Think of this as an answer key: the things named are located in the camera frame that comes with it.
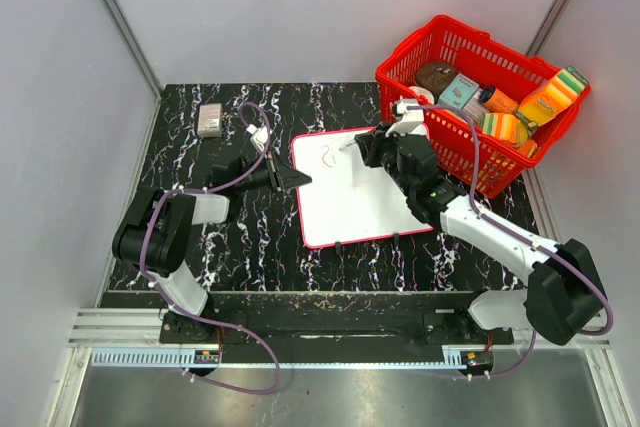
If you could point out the brown round bread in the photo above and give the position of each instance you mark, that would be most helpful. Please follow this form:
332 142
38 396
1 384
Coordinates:
435 76

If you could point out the small pink white box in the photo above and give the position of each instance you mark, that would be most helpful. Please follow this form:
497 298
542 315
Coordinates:
209 122

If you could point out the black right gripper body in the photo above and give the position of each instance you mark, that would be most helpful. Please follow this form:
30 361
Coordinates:
392 146

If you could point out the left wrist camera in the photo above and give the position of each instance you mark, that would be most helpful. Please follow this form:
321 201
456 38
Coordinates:
259 137

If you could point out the pink framed whiteboard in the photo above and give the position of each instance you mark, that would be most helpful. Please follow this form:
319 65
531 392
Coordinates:
346 202

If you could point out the teal white carton box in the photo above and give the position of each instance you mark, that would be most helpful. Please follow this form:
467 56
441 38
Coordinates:
463 95

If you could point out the yellow sponge pack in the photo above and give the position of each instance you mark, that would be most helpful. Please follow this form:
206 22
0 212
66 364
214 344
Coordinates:
553 97

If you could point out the striped sponge stack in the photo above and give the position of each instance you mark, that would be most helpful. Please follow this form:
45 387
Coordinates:
505 127

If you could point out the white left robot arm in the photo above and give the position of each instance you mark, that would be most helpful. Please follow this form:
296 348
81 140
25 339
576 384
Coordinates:
157 230

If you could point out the red plastic basket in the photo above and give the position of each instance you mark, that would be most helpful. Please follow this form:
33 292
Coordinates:
462 149

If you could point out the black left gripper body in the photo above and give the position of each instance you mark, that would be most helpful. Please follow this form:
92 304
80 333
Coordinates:
266 174

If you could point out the orange cylindrical can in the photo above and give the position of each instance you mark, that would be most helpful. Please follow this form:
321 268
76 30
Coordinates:
495 100

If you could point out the white tape roll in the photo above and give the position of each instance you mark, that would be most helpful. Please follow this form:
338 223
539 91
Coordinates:
420 92

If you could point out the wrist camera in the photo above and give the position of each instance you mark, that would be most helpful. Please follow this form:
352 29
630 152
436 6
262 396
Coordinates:
259 137
409 118

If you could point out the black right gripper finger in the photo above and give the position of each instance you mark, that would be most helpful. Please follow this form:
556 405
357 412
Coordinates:
370 140
380 156

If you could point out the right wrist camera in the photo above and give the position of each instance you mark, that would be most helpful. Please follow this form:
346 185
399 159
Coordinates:
409 118

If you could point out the white slotted cable duct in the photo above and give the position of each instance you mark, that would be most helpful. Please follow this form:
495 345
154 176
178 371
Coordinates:
154 357

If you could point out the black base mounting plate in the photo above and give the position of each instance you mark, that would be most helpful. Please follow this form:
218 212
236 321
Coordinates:
335 328

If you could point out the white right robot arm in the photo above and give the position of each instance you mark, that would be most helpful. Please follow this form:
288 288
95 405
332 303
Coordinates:
563 291

